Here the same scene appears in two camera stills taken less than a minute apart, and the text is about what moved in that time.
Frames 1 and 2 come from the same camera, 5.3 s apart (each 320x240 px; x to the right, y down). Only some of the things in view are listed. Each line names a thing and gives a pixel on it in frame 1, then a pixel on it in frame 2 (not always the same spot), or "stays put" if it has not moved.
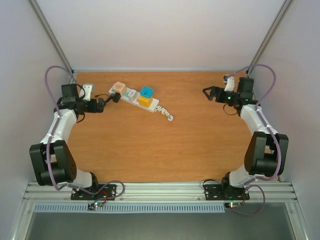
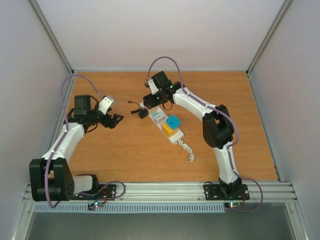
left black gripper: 94,109 → 107,123
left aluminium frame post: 57,42 stays put
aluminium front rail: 260,192 stays put
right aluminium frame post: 282,13 stays put
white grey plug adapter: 132,96 → 159,118
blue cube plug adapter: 146,91 → 173,122
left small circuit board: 92,206 stays put
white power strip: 132,97 → 158,117
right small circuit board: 232,205 stays put
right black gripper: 213,91 → 149,102
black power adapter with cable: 115,97 → 142,113
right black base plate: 215,192 stays put
